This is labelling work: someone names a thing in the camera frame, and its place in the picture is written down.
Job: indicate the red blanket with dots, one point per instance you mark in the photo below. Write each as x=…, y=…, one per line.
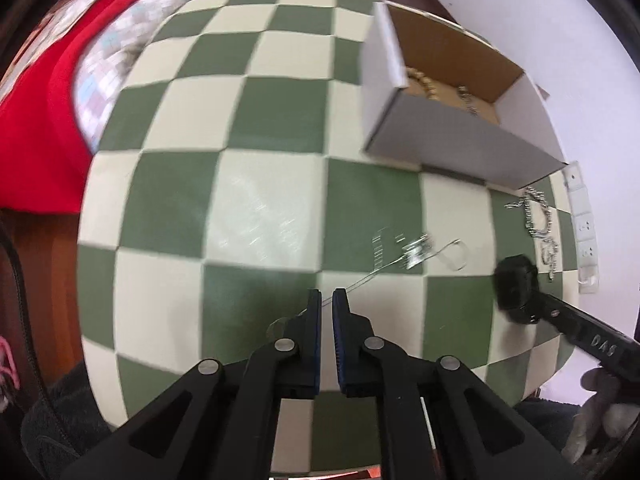
x=45, y=125

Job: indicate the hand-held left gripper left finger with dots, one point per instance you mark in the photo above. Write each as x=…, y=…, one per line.
x=314, y=331

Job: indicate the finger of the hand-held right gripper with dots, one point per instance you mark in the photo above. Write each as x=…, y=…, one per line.
x=515, y=285

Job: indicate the person's right hand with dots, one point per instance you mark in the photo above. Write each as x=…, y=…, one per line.
x=607, y=410

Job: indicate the dark cloth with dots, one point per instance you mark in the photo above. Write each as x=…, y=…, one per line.
x=55, y=425

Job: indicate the white power strip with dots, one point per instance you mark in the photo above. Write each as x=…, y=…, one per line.
x=581, y=225

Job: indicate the green checkered tablecloth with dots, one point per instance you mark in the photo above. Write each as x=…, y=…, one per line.
x=260, y=125

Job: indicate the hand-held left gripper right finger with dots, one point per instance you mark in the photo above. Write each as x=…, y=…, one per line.
x=340, y=331

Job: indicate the cardboard box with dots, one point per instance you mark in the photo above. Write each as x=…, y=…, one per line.
x=450, y=110

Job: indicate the patchwork quilt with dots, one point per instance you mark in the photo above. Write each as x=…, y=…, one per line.
x=107, y=55

